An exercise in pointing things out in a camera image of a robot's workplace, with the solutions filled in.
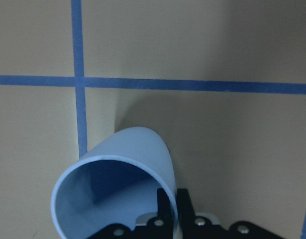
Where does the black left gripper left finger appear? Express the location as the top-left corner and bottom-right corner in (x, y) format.
(89, 188), (173, 239)

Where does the blue cup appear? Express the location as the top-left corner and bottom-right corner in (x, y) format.
(50, 127), (178, 239)

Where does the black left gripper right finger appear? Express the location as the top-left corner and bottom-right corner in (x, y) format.
(176, 189), (281, 239)

